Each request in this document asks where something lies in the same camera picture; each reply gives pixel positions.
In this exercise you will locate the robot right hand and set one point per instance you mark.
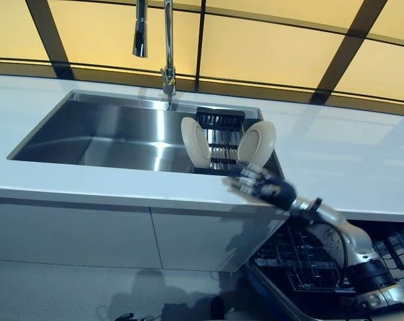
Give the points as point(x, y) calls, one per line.
point(275, 190)

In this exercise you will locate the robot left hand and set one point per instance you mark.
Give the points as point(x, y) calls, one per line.
point(125, 317)

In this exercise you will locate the cream ceramic plate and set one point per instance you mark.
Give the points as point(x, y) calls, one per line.
point(195, 142)
point(255, 143)

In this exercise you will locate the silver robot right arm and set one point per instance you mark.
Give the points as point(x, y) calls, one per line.
point(352, 240)

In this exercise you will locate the black sink drain rack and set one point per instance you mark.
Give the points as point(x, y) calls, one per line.
point(223, 133)

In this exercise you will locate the white glossy cabinet door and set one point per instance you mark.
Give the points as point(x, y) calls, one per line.
point(205, 240)
point(71, 230)

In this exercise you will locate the robot right leg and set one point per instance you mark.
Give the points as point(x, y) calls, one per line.
point(216, 307)

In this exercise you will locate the stainless steel sink basin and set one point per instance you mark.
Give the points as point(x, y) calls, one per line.
point(105, 137)

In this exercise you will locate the chrome pull-down kitchen faucet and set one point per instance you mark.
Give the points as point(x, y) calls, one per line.
point(169, 40)

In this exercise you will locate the yellow window with dark frame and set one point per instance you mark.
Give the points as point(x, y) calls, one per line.
point(255, 43)

